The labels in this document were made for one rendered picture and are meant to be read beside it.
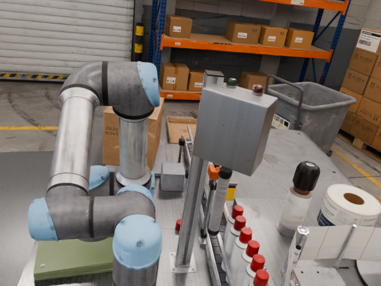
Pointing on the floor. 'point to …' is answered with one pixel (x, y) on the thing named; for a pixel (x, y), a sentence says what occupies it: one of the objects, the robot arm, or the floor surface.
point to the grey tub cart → (309, 110)
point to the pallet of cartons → (364, 94)
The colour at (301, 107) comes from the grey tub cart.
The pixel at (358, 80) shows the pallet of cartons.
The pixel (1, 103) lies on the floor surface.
